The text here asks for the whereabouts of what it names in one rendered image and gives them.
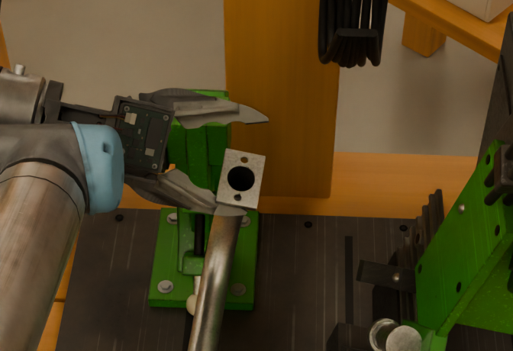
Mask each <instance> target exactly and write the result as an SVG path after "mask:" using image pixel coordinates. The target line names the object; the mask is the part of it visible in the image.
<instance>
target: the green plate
mask: <svg viewBox="0 0 513 351"><path fill-rule="evenodd" d="M503 144H504V145H505V141H503V140H496V139H494V140H493V141H492V143H491V145H490V146H489V148H488V149H487V151H486V153H485V155H484V156H483V158H482V159H481V161H480V162H479V165H478V166H477V167H476V169H475V171H474V172H473V174H472V175H471V177H470V178H469V181H468V182H467V184H466V185H465V187H464V188H463V190H462V191H461V193H460V195H459V197H458V198H457V200H456V201H455V203H454V204H453V207H452V208H451V209H450V211H449V213H448V214H447V216H446V217H445V219H444V221H443V223H442V224H441V226H440V227H439V229H438V231H437V232H436V234H435V235H434V237H433V239H432V240H431V242H430V243H429V245H428V247H427V249H426V250H425V251H424V253H423V255H422V257H421V258H420V259H419V261H418V263H417V265H416V266H415V282H416V295H417V308H418V323H419V324H420V325H423V326H426V327H429V328H431V329H434V330H436V331H435V335H436V336H437V337H446V336H447V334H448V333H449V332H450V330H451V329H452V328H453V326H454V324H462V325H466V326H470V327H477V328H481V329H485V330H492V331H496V332H500V333H507V334H511V335H513V293H511V292H510V291H508V286H507V284H508V280H509V276H510V273H511V270H509V269H508V267H509V264H510V261H511V256H512V253H513V205H511V206H506V205H505V204H503V198H504V197H505V196H506V195H507V194H506V193H504V194H503V195H502V196H501V197H500V198H499V199H498V200H497V201H496V202H495V203H494V204H493V205H491V206H488V205H486V204H485V202H484V198H485V196H487V194H488V193H490V191H491V190H492V189H493V188H494V186H492V187H491V188H487V187H486V186H485V185H484V180H485V178H486V176H487V175H488V174H489V173H490V171H491V170H492V168H493V167H494V155H495V152H496V151H497V150H498V148H499V147H500V146H501V145H503ZM462 203H464V210H463V213H462V214H460V213H459V212H458V206H459V205H460V204H462Z"/></svg>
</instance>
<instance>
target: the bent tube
mask: <svg viewBox="0 0 513 351"><path fill-rule="evenodd" d="M243 158H244V159H246V160H247V163H242V162H241V161H240V160H241V159H243ZM265 160H266V157H265V156H262V155H258V154H254V153H247V152H243V151H239V150H232V149H228V148H226V149H225V151H224V159H223V163H222V167H221V175H220V179H219V184H218V191H217V196H216V200H215V203H217V204H224V205H228V206H233V207H237V208H244V209H248V210H252V211H255V210H256V209H257V205H258V201H259V196H260V187H261V182H262V177H263V170H264V165H265ZM243 217H244V216H243V215H240V216H233V217H224V216H217V215H214V218H213V221H212V225H211V231H210V235H209V239H208V245H207V250H206V254H205V261H204V265H203V269H202V276H201V280H200V285H199V289H198V297H197V301H196V306H195V313H194V317H193V322H192V330H191V334H190V339H189V347H188V351H217V349H218V341H219V336H220V332H221V323H222V318H223V313H224V306H225V301H226V296H227V288H228V283H229V279H230V275H231V267H232V263H233V259H234V253H235V249H236V245H237V239H238V235H239V232H240V226H241V223H242V220H243Z"/></svg>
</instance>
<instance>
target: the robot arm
mask: <svg viewBox="0 0 513 351"><path fill-rule="evenodd" d="M24 71H25V65H23V64H20V63H16V64H15V68H14V71H13V72H12V71H11V70H10V69H9V68H5V67H3V66H0V351H37V348H38V346H39V343H40V339H41V337H42V334H43V331H44V328H45V326H46V323H47V319H48V317H49V315H50V311H51V308H52V306H53V302H54V300H55V297H56V293H57V291H58V288H59V286H60V283H61V280H62V277H63V273H64V271H65V269H66V265H67V263H68V260H69V256H70V254H71V252H72V249H73V245H74V243H75V240H76V237H77V234H78V232H79V228H80V225H81V223H82V219H83V217H84V213H87V215H94V214H96V213H108V212H110V211H113V210H115V209H116V208H117V207H118V206H119V204H120V202H121V197H122V193H123V187H124V183H125V184H127V185H129V186H130V187H131V188H132V189H133V190H134V191H135V192H136V193H137V194H138V195H139V196H140V197H142V198H144V199H146V200H148V201H151V202H153V203H156V204H163V205H168V206H173V207H178V208H185V209H188V210H190V211H197V212H201V213H205V214H213V215H217V216H224V217H233V216H240V215H246V214H247V212H248V210H246V209H244V208H237V207H233V206H228V205H224V204H217V203H215V200H216V196H215V195H214V194H213V193H212V192H211V191H210V190H209V189H207V188H199V187H197V186H196V185H194V184H193V183H192V182H191V181H190V179H189V177H188V176H187V175H186V174H185V173H184V172H182V171H180V170H178V169H171V170H170V171H168V172H165V173H163V174H158V173H159V172H161V170H162V167H163V163H164V158H163V157H164V154H165V150H166V145H167V141H168V137H169V132H171V130H172V128H171V124H172V121H173V118H175V119H176V120H177V121H178V122H179V123H180V124H181V125H182V126H183V127H184V128H185V129H193V128H199V127H201V126H202V125H203V124H206V123H208V122H218V123H220V124H228V123H231V122H233V121H239V122H242V123H244V124H262V123H269V118H268V117H267V116H265V115H263V114H261V113H260V112H258V111H257V110H255V109H253V108H250V107H248V106H246V105H241V104H238V103H235V102H232V101H227V100H224V99H221V98H216V97H211V96H208V95H203V94H200V93H197V92H193V91H189V90H186V89H178V88H168V89H161V90H157V91H155V92H151V93H139V100H136V99H133V98H132V97H131V96H130V95H129V96H128V97H123V96H120V95H116V96H115V99H114V103H113V106H112V110H111V111H106V110H102V109H98V108H91V107H87V106H83V105H72V104H68V103H65V102H61V101H60V100H61V96H62V92H63V82H57V81H53V80H50V81H49V83H48V84H46V79H45V78H44V77H43V76H38V75H34V74H30V73H28V74H26V75H24ZM154 173H156V174H154ZM157 174H158V175H157Z"/></svg>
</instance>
